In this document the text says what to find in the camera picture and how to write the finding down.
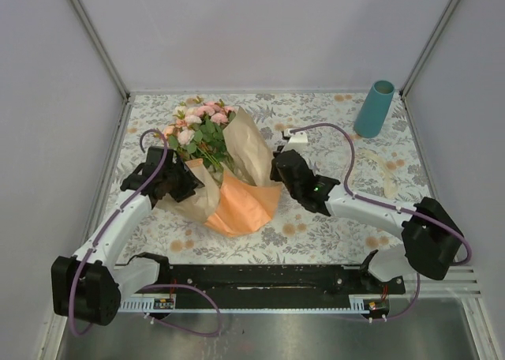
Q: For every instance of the teal cylindrical vase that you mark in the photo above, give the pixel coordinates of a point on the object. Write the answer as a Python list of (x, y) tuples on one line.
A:
[(374, 109)]

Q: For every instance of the white slotted cable duct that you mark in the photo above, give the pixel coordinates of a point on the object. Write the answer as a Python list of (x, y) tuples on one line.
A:
[(185, 303)]

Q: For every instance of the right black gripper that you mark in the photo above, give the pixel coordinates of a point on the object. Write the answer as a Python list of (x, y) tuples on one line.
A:
[(274, 173)]

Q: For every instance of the orange beige wrapping paper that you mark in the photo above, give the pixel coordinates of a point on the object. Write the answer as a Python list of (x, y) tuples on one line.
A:
[(237, 202)]

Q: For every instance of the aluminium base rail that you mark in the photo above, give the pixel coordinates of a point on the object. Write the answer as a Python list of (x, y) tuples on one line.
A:
[(453, 281)]

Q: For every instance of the pink flower bunch green stems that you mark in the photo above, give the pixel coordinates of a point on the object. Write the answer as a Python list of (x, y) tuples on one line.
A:
[(197, 132)]

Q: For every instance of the cream printed ribbon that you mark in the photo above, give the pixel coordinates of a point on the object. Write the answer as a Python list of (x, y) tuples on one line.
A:
[(390, 190)]

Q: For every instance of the left aluminium frame post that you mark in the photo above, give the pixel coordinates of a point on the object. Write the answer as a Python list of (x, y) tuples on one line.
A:
[(87, 24)]

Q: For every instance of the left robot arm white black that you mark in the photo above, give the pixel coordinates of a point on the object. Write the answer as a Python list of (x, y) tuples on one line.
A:
[(87, 286)]

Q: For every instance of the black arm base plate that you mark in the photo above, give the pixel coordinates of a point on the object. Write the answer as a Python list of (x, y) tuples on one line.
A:
[(326, 277)]

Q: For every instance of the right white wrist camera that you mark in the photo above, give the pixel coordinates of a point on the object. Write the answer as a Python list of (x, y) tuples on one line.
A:
[(296, 141)]

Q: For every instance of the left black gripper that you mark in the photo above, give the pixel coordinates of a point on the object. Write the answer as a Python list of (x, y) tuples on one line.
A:
[(189, 182)]

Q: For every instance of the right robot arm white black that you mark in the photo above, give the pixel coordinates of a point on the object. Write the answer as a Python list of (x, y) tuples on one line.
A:
[(430, 237)]

